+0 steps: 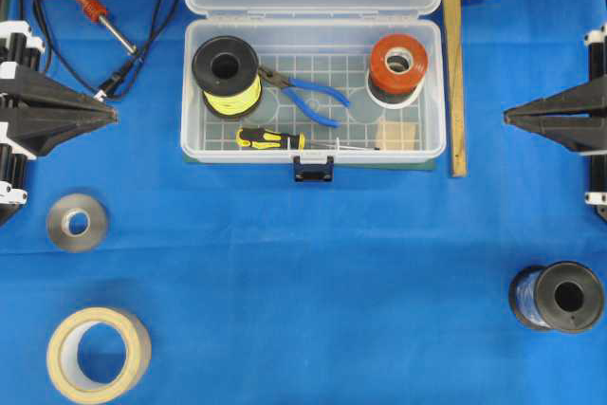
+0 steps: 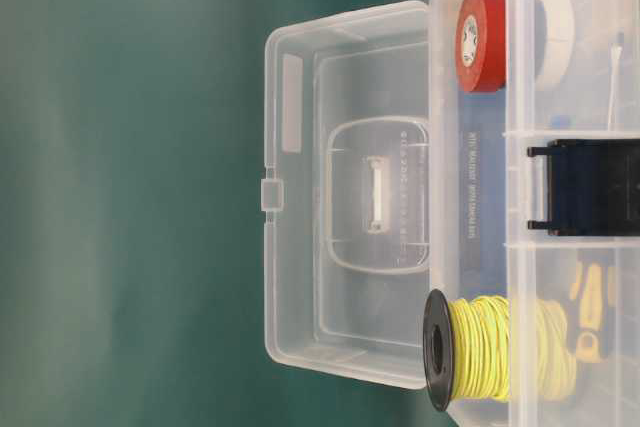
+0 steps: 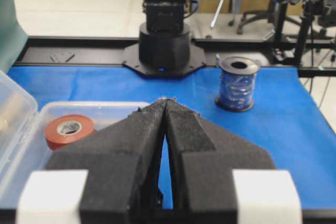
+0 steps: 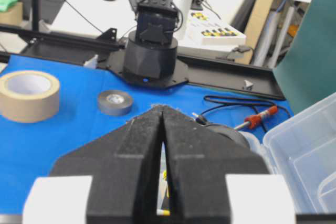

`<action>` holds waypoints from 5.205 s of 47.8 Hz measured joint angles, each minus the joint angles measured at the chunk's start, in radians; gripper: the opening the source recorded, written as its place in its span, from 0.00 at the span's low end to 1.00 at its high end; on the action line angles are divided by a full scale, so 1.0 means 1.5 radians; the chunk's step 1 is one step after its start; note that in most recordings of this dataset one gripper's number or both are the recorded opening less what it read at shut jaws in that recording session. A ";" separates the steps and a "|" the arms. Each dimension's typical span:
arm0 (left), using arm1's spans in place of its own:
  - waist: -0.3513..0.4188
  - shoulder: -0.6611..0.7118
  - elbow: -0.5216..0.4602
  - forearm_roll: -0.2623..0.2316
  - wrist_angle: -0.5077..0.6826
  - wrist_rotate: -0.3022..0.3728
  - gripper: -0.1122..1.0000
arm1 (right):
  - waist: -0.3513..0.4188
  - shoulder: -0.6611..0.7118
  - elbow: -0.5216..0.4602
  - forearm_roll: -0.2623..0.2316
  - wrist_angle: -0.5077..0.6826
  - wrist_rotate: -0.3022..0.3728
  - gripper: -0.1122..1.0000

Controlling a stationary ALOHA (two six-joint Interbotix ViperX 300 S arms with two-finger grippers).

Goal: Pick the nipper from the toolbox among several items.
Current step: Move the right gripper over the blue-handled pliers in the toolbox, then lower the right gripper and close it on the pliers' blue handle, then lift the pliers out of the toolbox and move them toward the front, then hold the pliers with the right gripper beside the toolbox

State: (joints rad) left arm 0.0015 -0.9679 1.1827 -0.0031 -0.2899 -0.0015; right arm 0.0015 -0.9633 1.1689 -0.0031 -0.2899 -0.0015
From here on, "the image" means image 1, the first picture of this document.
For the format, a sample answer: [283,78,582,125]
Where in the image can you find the red soldering iron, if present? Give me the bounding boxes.
[76,0,137,55]

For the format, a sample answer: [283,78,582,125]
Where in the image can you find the beige masking tape roll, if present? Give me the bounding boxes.
[46,306,152,404]

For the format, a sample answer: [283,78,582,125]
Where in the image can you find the white tape roll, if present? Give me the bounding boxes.
[366,72,425,110]

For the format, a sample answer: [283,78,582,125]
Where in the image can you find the clear plastic toolbox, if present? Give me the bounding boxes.
[180,0,447,167]

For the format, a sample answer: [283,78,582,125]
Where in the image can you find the wooden mallet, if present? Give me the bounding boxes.
[442,0,468,177]

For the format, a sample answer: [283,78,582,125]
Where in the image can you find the dark blue toolbox latch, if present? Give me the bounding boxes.
[293,156,334,182]

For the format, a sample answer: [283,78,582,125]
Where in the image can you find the small wooden block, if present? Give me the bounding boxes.
[376,121,418,151]

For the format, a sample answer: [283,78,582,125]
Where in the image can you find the yellow black screwdriver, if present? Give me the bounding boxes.
[235,127,379,151]

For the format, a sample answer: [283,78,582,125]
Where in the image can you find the black power cable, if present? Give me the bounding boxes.
[17,0,174,101]

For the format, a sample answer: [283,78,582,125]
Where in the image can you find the blue wire spool black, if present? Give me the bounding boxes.
[508,261,605,334]

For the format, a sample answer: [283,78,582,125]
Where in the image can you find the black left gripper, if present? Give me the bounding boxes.
[1,21,118,226]

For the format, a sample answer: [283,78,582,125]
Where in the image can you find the red tape roll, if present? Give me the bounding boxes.
[370,33,429,95]

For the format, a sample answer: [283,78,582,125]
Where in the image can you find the yellow wire spool black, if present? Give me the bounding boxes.
[191,35,263,120]

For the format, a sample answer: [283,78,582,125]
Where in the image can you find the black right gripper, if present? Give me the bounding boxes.
[503,23,607,223]

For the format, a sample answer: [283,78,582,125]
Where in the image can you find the grey tape roll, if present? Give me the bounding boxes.
[46,193,109,253]

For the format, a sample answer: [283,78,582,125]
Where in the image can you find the blue handled nipper pliers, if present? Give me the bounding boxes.
[258,65,351,129]

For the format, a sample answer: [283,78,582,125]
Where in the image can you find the blue table cloth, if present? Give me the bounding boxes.
[1,0,606,404]

